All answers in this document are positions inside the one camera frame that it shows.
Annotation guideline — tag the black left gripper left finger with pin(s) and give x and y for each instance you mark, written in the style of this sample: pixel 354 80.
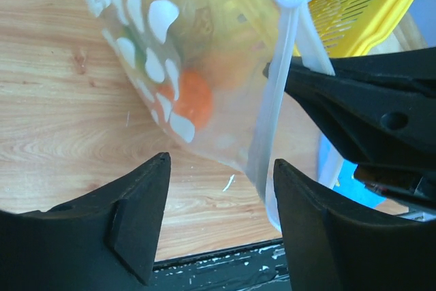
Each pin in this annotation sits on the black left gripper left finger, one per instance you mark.
pixel 104 240

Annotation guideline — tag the yellow plastic basket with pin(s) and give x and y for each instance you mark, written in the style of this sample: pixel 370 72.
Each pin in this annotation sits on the yellow plastic basket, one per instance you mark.
pixel 231 30

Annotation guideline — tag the green mango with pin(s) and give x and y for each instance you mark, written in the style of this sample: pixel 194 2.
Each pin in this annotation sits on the green mango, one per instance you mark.
pixel 140 56

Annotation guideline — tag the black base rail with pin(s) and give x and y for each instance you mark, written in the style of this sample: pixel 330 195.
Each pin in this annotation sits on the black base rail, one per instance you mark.
pixel 255 266

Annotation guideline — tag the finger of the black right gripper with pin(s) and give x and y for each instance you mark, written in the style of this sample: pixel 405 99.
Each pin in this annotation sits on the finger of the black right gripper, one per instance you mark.
pixel 374 124
pixel 408 66

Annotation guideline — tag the blue cartoon cloth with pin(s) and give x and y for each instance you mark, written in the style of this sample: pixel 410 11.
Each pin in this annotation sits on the blue cartoon cloth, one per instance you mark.
pixel 338 174

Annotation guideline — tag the clear polka dot zip bag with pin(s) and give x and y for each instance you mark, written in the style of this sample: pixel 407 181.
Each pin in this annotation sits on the clear polka dot zip bag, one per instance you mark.
pixel 247 97

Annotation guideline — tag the wooden clothes rack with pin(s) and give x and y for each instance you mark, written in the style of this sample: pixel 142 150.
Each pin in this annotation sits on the wooden clothes rack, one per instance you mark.
pixel 405 36

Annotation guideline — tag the orange persimmon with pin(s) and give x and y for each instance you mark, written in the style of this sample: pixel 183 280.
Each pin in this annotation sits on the orange persimmon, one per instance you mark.
pixel 195 101

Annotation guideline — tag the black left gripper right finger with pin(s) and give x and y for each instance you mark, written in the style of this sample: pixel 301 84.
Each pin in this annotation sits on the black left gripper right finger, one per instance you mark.
pixel 334 243

